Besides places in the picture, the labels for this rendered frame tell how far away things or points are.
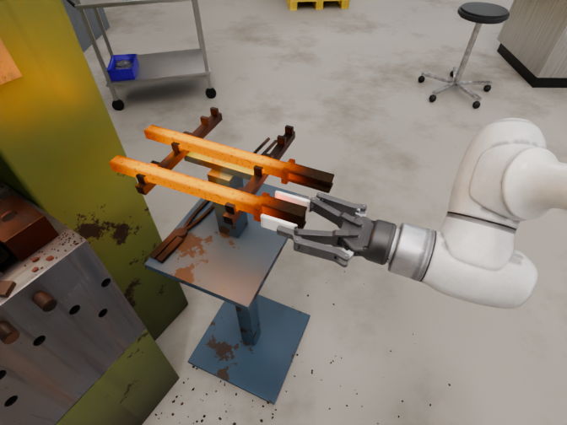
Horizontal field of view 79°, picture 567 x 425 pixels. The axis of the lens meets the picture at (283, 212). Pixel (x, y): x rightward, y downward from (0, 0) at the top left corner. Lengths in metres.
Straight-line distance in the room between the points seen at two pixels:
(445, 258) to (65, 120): 0.85
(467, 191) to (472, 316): 1.33
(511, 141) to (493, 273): 0.19
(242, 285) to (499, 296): 0.54
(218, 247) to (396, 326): 1.04
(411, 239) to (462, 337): 1.25
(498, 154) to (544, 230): 1.88
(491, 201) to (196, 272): 0.66
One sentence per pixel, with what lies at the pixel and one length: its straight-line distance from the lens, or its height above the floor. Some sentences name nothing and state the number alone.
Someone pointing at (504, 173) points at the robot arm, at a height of 1.19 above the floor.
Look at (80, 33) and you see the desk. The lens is 4.51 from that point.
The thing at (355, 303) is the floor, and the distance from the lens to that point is 1.73.
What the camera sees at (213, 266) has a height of 0.76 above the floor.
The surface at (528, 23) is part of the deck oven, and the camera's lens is 4.17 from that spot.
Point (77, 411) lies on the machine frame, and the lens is 1.23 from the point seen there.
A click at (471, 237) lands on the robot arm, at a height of 1.10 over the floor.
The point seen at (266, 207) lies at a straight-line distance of 0.63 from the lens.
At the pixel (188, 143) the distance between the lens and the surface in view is 0.82.
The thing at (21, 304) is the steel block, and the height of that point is 0.88.
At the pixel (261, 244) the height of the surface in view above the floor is 0.76.
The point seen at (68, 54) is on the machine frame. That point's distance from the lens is 0.95.
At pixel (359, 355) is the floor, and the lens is 1.63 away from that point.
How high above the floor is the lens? 1.50
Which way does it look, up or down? 47 degrees down
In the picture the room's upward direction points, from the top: straight up
